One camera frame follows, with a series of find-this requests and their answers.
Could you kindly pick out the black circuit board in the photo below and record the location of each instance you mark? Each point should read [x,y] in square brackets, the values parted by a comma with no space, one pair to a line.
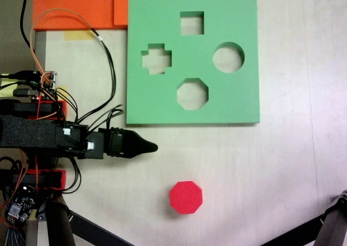
[19,206]

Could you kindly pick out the yellow tape strip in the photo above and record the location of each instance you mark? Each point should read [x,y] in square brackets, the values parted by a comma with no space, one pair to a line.
[77,35]

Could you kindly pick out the green shape sorter board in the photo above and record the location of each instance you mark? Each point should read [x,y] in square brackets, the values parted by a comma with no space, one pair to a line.
[230,99]

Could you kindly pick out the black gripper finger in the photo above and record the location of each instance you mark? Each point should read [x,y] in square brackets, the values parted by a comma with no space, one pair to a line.
[141,145]

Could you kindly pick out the black tripod leg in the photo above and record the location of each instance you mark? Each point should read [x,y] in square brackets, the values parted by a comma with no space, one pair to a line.
[332,224]
[95,232]
[295,233]
[61,224]

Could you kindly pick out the yellow sticky note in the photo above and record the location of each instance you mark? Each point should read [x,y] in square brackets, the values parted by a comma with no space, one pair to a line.
[6,86]

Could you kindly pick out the red octagonal pillar block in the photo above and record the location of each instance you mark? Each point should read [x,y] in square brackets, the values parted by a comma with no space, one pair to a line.
[186,197]

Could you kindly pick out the large orange foam block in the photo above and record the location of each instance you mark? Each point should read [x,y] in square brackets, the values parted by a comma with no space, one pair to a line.
[73,7]

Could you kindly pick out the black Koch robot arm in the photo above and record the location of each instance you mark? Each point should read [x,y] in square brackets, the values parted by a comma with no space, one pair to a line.
[32,132]

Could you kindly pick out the red and black clamp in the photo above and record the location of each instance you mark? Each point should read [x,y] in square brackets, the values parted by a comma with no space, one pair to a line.
[61,179]
[61,106]

